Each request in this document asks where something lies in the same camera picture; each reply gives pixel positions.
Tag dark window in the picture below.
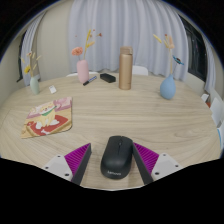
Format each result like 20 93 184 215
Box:
179 14 208 83
16 31 28 83

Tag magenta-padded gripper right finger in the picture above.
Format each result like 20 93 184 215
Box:
132 142 184 186

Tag narrow white curtain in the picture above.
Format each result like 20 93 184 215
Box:
20 14 46 87
203 36 217 94

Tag black rectangular box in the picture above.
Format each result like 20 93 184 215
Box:
99 72 117 84

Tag pink and yellow dried flowers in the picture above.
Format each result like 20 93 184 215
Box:
70 29 103 62

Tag gold drink bottle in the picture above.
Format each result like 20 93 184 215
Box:
118 46 134 91

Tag wide white curtain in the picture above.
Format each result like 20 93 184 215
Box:
68 0 189 82

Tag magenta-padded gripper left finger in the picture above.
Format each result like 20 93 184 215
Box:
42 142 92 186

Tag black computer mouse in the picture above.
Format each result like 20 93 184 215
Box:
100 134 134 180

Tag blue and black marker pen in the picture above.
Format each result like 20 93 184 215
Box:
82 75 98 87

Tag pale green vase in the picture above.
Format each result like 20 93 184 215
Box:
29 74 41 95

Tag beige and blue dried flowers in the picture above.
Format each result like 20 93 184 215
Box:
152 33 185 76

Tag blue vase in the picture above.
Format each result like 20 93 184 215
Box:
159 73 177 101

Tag white remote control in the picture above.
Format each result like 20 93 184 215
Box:
48 84 58 95

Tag white chair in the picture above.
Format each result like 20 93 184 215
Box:
65 71 100 78
131 65 149 77

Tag blue and white chairs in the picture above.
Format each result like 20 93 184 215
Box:
200 88 224 151

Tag cartoon print mouse pad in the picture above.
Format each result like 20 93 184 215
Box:
20 96 73 140

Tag pink vase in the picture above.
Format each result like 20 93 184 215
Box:
76 59 90 84

